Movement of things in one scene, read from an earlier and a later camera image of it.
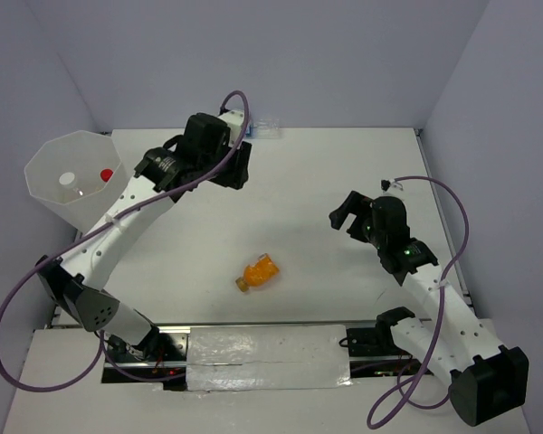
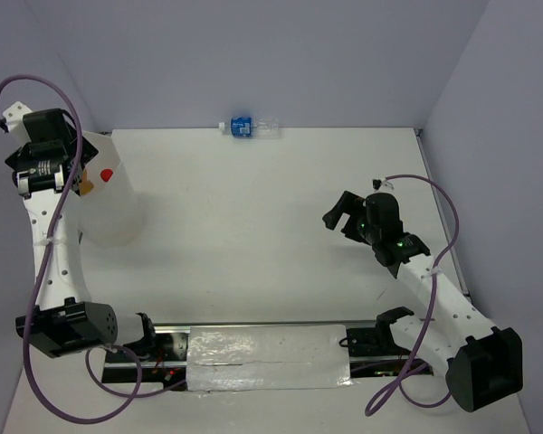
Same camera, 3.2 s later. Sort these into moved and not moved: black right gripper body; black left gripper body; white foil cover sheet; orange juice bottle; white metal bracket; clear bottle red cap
Moved: orange juice bottle; white metal bracket; black left gripper body
Not moved: clear bottle red cap; black right gripper body; white foil cover sheet
